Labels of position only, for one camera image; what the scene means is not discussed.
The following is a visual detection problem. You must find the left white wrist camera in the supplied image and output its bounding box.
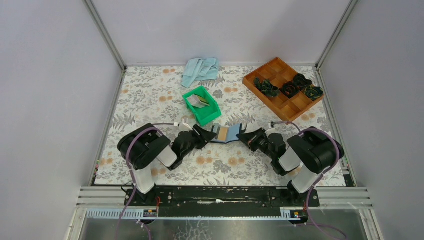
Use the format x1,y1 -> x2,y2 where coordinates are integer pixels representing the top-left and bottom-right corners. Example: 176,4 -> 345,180
173,117 -> 193,132

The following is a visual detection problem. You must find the dark rolled strap middle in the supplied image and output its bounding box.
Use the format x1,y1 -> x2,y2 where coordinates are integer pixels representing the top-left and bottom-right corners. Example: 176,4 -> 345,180
279,81 -> 301,100

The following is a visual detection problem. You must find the dark rolled strap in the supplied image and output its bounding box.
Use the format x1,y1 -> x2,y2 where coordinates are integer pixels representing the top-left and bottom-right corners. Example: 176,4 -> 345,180
279,81 -> 301,100
292,73 -> 313,91
253,76 -> 280,99
304,86 -> 325,102

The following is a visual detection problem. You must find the dark rolled strap top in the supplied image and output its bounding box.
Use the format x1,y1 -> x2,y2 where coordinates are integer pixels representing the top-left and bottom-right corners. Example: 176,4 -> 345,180
292,73 -> 313,91

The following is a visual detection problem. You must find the light blue cloth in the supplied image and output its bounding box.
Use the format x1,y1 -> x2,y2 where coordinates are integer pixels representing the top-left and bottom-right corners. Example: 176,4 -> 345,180
181,57 -> 219,88

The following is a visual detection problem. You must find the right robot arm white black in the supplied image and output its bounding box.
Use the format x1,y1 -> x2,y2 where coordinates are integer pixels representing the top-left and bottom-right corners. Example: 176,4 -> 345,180
237,127 -> 345,206

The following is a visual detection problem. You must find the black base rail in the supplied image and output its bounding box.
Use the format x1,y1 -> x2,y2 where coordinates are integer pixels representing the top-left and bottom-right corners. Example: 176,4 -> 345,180
124,186 -> 320,218

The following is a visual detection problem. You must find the stack of cards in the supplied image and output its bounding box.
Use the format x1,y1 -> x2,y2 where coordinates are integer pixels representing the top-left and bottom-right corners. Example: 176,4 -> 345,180
186,94 -> 210,109

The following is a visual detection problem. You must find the orange compartment tray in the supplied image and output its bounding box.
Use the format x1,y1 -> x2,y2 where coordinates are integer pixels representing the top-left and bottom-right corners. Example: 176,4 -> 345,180
242,57 -> 325,122

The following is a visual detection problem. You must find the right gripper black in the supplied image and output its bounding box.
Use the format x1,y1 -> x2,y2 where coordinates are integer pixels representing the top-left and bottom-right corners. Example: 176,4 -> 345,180
236,127 -> 276,160

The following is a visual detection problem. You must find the dark rolled strap right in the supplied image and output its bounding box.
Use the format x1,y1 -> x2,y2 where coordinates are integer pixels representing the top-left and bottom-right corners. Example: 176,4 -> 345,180
304,86 -> 325,102

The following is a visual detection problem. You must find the dark rolled strap left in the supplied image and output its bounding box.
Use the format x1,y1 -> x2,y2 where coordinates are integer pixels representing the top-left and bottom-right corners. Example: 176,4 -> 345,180
253,76 -> 280,99

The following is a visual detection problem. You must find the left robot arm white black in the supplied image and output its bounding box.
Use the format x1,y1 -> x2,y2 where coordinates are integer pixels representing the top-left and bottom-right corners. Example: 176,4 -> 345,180
117,122 -> 217,206

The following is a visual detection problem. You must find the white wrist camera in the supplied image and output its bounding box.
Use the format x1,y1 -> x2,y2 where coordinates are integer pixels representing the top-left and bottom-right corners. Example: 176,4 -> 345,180
265,127 -> 282,136
173,117 -> 193,132

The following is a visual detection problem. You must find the green plastic bin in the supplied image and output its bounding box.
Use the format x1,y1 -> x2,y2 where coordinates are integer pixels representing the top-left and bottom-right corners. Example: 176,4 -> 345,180
182,86 -> 222,127

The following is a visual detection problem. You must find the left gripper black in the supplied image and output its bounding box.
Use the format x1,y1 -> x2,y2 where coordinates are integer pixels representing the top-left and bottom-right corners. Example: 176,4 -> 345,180
180,124 -> 216,159

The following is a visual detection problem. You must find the black card holder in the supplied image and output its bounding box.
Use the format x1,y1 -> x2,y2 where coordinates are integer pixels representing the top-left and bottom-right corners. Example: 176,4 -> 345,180
211,123 -> 247,144

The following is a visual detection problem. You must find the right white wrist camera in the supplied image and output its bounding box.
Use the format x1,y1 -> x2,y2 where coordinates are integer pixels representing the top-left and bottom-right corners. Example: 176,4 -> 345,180
265,127 -> 282,136

